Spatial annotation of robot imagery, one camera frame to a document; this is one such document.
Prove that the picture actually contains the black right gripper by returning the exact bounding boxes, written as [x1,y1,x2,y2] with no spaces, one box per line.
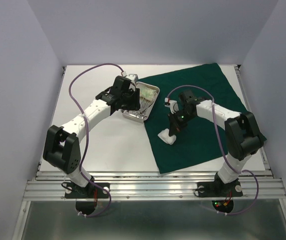
[167,108,195,136]

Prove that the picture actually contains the white gauze pad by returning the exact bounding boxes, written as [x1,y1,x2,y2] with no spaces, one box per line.
[157,128,176,145]

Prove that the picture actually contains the steel hemostat forceps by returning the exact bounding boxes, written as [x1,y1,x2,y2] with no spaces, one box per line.
[137,98,151,118]

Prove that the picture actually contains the stainless steel instrument tray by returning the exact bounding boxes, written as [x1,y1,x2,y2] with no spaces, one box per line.
[122,81,160,123]

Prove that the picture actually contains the clear bag of cotton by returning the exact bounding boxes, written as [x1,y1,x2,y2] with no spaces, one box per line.
[139,85,157,101]

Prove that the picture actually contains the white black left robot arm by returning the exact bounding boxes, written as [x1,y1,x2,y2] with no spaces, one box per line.
[43,74,140,197]

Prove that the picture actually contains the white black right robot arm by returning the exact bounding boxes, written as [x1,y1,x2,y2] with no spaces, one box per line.
[158,90,264,198]

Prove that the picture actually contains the dark green surgical drape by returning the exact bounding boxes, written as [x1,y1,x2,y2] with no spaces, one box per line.
[139,63,246,174]

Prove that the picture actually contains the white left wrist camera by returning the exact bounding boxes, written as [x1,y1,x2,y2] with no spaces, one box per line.
[126,74,139,85]

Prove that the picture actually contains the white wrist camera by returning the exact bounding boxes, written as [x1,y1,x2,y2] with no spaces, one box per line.
[164,97,177,108]
[126,74,139,85]

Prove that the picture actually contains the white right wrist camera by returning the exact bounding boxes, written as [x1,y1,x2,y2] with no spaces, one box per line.
[164,97,177,108]

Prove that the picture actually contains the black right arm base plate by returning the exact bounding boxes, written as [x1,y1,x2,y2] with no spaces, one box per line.
[194,180,243,198]

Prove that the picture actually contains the right side aluminium rail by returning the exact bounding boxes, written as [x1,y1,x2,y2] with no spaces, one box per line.
[234,65,274,177]

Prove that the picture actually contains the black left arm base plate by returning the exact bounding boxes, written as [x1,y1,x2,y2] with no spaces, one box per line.
[61,181,109,199]

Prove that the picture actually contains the aluminium extrusion rail frame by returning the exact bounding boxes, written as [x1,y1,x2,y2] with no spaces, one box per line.
[13,161,286,240]

